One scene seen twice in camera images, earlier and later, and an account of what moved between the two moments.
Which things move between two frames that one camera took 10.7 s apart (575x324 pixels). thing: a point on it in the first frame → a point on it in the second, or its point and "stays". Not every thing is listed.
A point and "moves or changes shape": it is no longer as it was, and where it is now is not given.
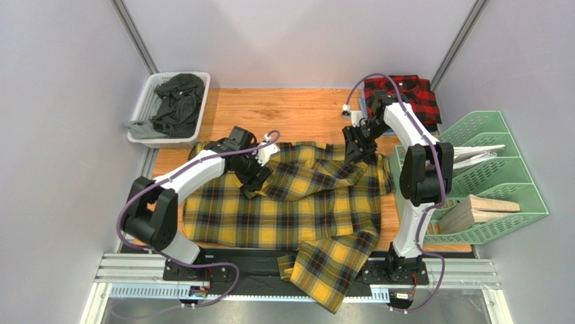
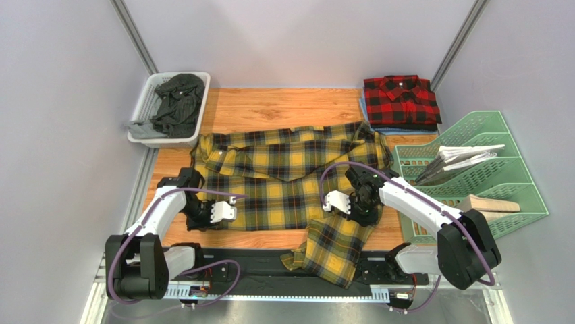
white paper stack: x=463 y=156 stays
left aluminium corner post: x=134 y=36 stays
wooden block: x=474 y=208 stays
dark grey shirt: x=174 y=109 stays
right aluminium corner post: x=476 y=11 stays
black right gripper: x=353 y=146 → x=360 y=215
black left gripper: x=252 y=182 → x=204 y=225
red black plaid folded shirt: x=413 y=90 stays
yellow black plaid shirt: x=319 y=213 moves or changes shape
